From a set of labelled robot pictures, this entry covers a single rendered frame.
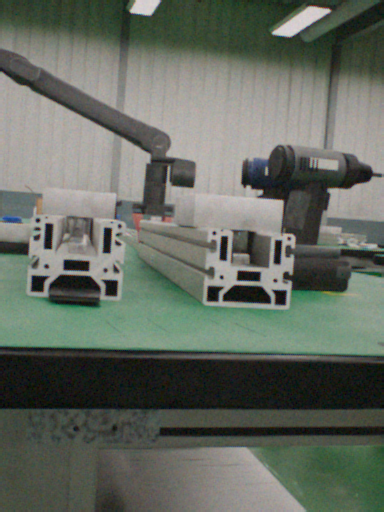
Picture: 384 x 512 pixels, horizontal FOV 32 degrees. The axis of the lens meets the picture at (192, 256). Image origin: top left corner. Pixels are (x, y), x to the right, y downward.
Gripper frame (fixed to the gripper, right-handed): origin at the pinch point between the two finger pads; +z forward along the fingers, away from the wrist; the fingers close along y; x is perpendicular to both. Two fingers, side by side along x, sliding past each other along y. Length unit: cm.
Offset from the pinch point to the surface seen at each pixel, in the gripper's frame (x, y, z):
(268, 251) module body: -97, 3, -3
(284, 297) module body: -97, 5, 2
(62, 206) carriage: -66, -21, -6
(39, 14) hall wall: 1080, -115, -351
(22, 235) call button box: -34.1, -29.0, 0.1
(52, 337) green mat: -121, -20, 4
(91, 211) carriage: -66, -17, -6
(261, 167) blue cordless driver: -50, 14, -17
